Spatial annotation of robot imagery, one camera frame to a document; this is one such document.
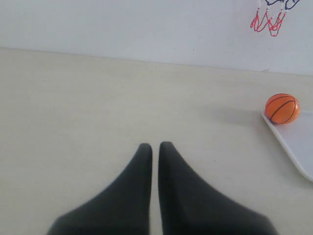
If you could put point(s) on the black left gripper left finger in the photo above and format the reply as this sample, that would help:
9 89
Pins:
123 208

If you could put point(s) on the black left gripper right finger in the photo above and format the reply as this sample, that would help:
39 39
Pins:
190 206

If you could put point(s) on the small orange basketball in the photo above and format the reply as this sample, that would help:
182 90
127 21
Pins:
282 108

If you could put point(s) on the red mini basketball hoop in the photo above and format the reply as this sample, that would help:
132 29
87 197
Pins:
270 15

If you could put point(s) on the white plastic tray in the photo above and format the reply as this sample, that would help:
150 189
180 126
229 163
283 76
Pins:
296 138

